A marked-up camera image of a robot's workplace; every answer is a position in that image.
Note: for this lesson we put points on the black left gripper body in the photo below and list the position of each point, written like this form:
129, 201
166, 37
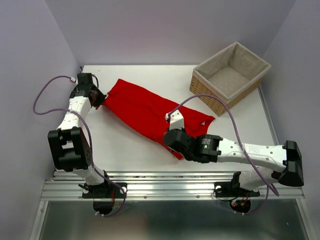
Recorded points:
100, 97

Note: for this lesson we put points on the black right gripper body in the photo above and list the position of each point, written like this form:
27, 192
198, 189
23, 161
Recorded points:
188, 156

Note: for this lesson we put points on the red t shirt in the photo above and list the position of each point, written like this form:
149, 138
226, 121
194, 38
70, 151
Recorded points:
144, 112

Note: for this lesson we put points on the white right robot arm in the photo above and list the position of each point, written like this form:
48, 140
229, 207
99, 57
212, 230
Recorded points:
271, 164

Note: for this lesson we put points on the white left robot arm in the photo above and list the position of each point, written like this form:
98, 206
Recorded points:
70, 150

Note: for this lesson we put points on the wicker basket with cloth liner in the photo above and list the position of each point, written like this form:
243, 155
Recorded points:
230, 75

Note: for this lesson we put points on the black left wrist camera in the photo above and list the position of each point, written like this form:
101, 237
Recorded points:
86, 81

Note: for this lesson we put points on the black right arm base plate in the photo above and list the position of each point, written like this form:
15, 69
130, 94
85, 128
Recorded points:
225, 190

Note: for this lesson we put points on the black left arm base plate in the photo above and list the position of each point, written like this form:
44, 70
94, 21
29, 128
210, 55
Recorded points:
101, 191

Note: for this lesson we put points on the aluminium rail frame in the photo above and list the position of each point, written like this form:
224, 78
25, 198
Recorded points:
167, 199

